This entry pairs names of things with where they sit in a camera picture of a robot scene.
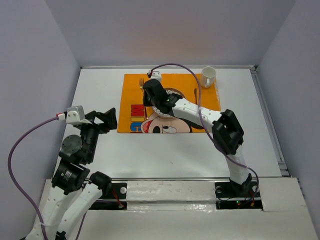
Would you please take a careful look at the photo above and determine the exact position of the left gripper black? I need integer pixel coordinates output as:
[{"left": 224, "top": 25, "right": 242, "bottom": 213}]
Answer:
[{"left": 78, "top": 106, "right": 118, "bottom": 162}]

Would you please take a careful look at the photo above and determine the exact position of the copper fork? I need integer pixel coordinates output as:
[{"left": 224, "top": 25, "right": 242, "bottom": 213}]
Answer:
[{"left": 139, "top": 77, "right": 148, "bottom": 120}]

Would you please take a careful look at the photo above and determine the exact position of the yellow Mickey Mouse cloth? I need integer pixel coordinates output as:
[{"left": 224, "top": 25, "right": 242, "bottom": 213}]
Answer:
[{"left": 117, "top": 73, "right": 221, "bottom": 133}]

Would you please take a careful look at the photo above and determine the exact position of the copper knife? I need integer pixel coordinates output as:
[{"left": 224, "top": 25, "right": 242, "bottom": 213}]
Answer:
[{"left": 193, "top": 88, "right": 198, "bottom": 105}]

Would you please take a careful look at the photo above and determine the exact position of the white ceramic mug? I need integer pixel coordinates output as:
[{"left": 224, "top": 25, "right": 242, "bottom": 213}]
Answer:
[{"left": 200, "top": 66, "right": 217, "bottom": 88}]

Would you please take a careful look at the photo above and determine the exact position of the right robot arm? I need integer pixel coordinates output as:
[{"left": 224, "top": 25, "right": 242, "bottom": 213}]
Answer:
[{"left": 142, "top": 79, "right": 252, "bottom": 196}]

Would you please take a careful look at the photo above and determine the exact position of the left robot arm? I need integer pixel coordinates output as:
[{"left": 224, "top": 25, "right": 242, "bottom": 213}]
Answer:
[{"left": 12, "top": 105, "right": 118, "bottom": 240}]

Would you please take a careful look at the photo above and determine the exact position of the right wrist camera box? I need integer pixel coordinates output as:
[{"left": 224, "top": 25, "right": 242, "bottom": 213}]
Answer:
[{"left": 149, "top": 70, "right": 162, "bottom": 82}]

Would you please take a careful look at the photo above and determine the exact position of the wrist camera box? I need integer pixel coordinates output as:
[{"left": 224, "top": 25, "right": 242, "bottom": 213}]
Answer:
[
  {"left": 149, "top": 70, "right": 162, "bottom": 82},
  {"left": 65, "top": 105, "right": 92, "bottom": 126}
]

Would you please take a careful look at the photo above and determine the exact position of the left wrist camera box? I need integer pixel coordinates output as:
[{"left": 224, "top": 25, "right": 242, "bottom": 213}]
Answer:
[{"left": 65, "top": 105, "right": 92, "bottom": 126}]

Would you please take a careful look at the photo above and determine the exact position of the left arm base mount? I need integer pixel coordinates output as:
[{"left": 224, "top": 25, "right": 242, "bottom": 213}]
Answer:
[{"left": 95, "top": 181, "right": 128, "bottom": 210}]

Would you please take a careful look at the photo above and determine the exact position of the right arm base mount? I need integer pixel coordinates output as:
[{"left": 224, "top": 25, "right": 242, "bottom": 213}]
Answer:
[{"left": 214, "top": 181, "right": 263, "bottom": 210}]

